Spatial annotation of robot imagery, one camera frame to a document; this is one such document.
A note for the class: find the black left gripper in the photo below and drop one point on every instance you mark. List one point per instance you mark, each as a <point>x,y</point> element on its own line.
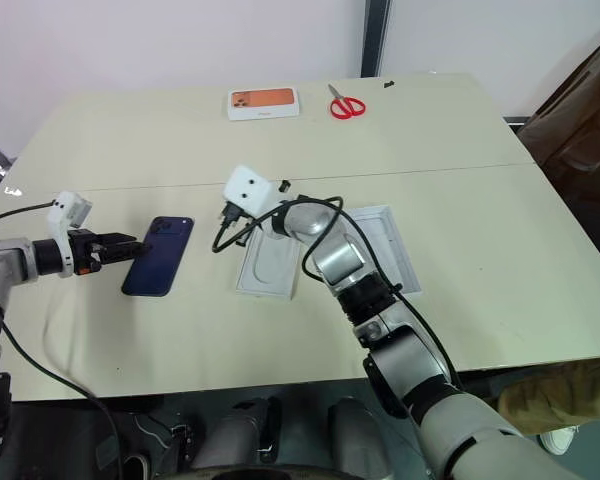
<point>82,250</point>

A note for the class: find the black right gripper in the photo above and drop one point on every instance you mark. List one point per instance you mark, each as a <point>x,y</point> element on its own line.
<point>234,215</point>

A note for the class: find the dark blue smartphone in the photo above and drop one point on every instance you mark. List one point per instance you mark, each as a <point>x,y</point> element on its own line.
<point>160,260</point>

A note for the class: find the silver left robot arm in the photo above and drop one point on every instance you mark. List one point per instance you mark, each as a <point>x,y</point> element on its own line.
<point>10,260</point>

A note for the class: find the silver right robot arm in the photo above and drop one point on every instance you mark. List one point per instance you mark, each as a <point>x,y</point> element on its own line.
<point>400,360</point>

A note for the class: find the white phone box base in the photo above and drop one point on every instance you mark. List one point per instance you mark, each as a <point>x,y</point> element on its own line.
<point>270,270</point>

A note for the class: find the white orange-print phone box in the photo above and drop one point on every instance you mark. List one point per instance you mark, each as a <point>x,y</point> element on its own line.
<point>262,102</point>

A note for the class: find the white phone box lid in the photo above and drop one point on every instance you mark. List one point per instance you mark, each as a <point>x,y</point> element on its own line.
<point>395,250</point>

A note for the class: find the small black clip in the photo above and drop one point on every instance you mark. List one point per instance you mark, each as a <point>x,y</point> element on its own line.
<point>283,186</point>
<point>389,84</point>

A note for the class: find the dark rounded shape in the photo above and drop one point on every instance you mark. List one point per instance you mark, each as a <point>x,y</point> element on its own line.
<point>235,430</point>

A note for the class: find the brown chair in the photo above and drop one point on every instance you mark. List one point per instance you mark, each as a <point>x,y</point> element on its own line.
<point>580,130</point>

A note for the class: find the camouflage trouser leg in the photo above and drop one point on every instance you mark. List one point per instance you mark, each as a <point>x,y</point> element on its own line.
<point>560,395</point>

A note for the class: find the white shoe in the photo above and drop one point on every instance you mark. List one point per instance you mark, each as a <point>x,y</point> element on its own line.
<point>560,439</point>

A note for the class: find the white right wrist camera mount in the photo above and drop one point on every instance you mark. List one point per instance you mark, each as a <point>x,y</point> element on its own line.
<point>249,189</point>

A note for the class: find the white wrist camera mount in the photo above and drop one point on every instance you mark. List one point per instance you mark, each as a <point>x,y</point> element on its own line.
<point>66,206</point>
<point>249,189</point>

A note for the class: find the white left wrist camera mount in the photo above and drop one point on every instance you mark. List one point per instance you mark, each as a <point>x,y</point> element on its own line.
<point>66,206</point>

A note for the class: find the dark vertical post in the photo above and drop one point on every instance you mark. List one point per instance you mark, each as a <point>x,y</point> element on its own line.
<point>376,37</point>

